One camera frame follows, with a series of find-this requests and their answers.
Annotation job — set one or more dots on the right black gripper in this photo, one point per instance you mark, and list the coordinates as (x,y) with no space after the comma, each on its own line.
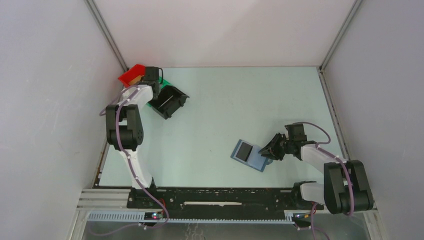
(271,150)

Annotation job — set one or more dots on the blue card holder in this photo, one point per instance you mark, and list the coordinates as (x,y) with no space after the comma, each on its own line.
(255,160)

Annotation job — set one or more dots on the black credit card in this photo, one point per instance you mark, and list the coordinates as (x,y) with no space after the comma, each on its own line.
(244,151)

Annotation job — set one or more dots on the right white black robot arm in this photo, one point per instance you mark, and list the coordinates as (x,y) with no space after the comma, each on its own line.
(345,188)

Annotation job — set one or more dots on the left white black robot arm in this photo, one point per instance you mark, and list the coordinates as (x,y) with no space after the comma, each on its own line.
(124,129)

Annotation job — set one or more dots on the orange card in red bin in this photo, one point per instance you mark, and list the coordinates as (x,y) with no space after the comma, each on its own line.
(135,80)

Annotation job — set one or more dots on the green plastic bin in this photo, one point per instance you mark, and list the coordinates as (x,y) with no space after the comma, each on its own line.
(163,83)

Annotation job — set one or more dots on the red plastic bin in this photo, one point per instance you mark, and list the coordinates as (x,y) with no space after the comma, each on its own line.
(133,72)

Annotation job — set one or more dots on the black plastic bin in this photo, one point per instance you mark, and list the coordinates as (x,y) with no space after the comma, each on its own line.
(168,101)

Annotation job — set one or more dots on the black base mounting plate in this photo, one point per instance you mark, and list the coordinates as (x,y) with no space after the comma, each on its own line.
(239,203)

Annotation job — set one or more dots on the grey slotted cable duct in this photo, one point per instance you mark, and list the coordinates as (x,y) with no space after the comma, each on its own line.
(140,217)

